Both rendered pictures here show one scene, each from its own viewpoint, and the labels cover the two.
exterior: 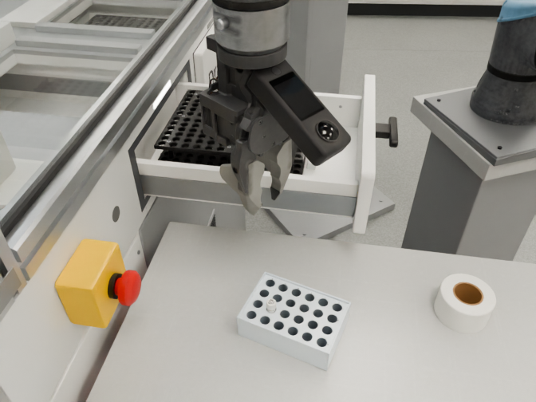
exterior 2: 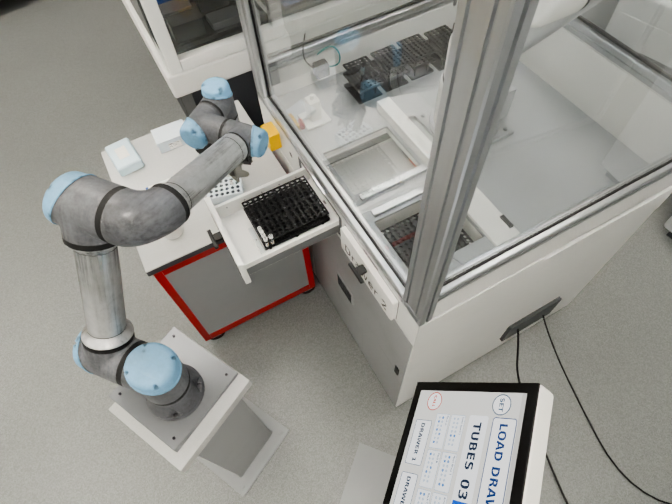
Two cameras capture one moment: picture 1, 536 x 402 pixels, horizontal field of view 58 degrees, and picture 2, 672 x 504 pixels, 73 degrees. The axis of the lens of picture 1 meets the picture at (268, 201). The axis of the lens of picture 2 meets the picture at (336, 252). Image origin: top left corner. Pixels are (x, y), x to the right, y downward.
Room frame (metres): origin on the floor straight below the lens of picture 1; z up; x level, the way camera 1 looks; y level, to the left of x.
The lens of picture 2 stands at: (1.48, -0.33, 2.04)
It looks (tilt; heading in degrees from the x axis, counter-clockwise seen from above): 58 degrees down; 146
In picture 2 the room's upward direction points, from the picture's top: 5 degrees counter-clockwise
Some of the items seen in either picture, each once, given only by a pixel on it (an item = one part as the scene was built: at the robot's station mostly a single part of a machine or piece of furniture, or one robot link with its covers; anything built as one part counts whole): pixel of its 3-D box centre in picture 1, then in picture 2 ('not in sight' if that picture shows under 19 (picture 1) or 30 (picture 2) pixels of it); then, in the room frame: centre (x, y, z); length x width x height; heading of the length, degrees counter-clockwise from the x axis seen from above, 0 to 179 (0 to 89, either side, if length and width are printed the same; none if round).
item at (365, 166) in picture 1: (364, 147); (227, 239); (0.64, -0.15, 0.87); 0.29 x 0.02 x 0.11; 171
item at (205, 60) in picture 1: (218, 50); (367, 272); (1.00, 0.11, 0.87); 0.29 x 0.02 x 0.11; 171
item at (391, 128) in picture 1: (384, 131); (216, 237); (0.63, -0.18, 0.91); 0.07 x 0.04 x 0.01; 171
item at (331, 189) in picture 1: (234, 139); (288, 213); (0.67, 0.05, 0.86); 0.40 x 0.26 x 0.06; 81
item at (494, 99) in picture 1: (513, 84); (171, 387); (0.92, -0.51, 0.83); 0.15 x 0.15 x 0.10
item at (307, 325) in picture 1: (293, 318); (225, 190); (0.38, -0.03, 0.78); 0.12 x 0.08 x 0.04; 65
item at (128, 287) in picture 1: (124, 287); not in sight; (0.35, 0.16, 0.88); 0.04 x 0.03 x 0.04; 171
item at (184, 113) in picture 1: (240, 137); (286, 213); (0.67, 0.05, 0.87); 0.22 x 0.18 x 0.06; 81
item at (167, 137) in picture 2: not in sight; (171, 136); (0.02, -0.06, 0.79); 0.13 x 0.09 x 0.05; 80
